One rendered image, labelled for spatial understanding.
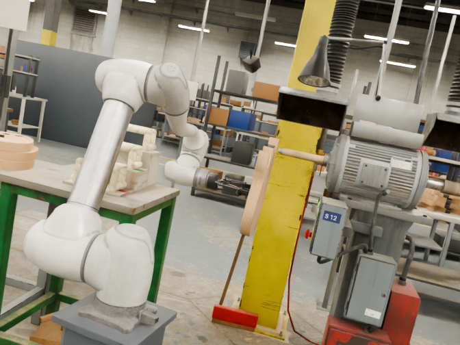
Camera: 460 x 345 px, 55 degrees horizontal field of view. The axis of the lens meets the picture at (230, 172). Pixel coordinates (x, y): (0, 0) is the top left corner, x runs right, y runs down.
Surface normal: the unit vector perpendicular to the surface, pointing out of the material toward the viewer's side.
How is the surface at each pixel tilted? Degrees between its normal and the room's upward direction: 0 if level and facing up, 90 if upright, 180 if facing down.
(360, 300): 90
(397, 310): 90
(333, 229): 90
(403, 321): 90
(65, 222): 62
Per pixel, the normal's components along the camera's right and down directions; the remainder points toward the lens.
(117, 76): -0.10, -0.25
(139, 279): 0.63, 0.20
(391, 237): -0.20, 0.09
